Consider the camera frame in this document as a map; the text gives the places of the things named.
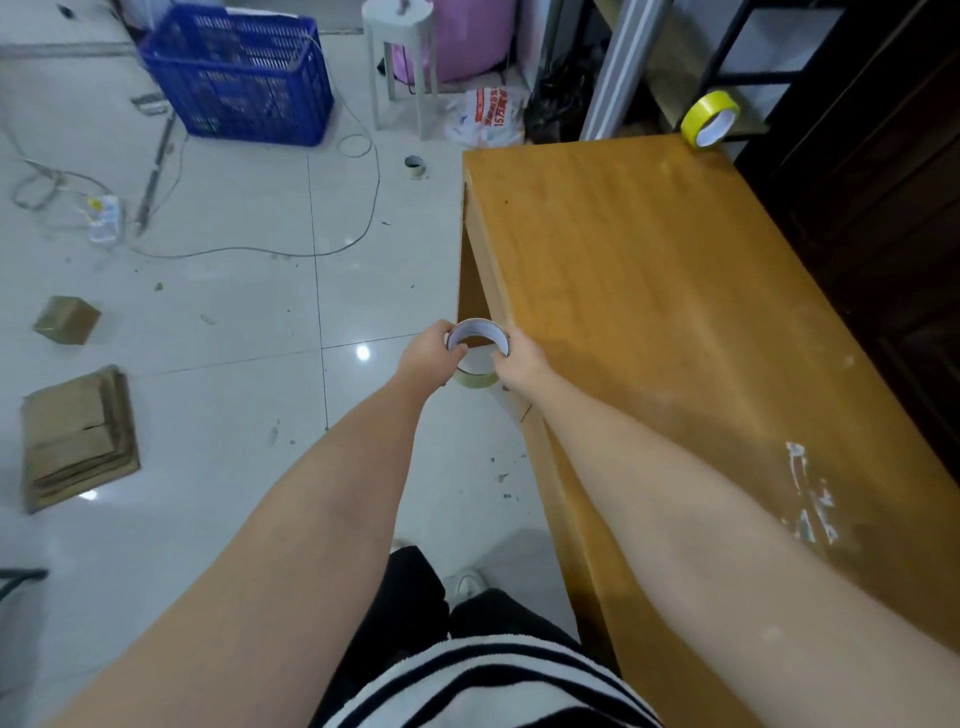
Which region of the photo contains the clear tape roll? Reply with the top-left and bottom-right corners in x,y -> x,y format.
445,317 -> 511,390

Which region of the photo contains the white plastic stool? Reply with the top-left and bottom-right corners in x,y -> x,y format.
361,0 -> 440,140

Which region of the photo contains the white red-printed plastic bag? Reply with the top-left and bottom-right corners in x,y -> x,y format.
443,86 -> 530,149

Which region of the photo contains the stack of flattened cardboard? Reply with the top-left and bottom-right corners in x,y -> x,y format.
20,365 -> 142,516

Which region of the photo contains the person's right forearm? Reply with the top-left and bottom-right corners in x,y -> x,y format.
517,374 -> 960,728

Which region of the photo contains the black plastic bag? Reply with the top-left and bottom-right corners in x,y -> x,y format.
523,44 -> 609,145

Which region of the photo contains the black floor cable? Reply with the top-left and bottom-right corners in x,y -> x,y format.
127,33 -> 382,260

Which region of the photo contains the dark brown wooden door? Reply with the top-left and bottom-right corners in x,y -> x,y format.
734,0 -> 960,481

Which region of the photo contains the black white striped shirt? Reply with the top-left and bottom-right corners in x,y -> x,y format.
322,633 -> 665,728

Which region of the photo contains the pink plastic bag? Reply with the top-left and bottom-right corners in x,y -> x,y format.
389,0 -> 519,85

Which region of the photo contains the person's right shoe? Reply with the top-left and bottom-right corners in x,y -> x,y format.
449,567 -> 489,609

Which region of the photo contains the person's right hand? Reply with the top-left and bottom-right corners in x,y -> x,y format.
491,327 -> 556,395

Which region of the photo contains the grey metal profile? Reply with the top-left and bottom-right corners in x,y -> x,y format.
578,0 -> 673,142

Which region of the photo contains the yellow tape roll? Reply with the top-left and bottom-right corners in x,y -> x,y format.
680,89 -> 742,149

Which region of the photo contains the dark metal rod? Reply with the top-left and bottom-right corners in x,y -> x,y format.
134,112 -> 179,235

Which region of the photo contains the grey floor cable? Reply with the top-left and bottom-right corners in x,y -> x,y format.
0,127 -> 114,215

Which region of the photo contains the person's left hand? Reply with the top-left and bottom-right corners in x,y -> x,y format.
393,320 -> 470,399

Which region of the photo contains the person's left forearm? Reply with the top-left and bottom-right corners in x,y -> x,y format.
44,374 -> 444,728

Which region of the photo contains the small cardboard box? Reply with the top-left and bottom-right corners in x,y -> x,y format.
32,296 -> 103,346

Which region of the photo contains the blue plastic crate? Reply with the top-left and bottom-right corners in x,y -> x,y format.
139,3 -> 335,148

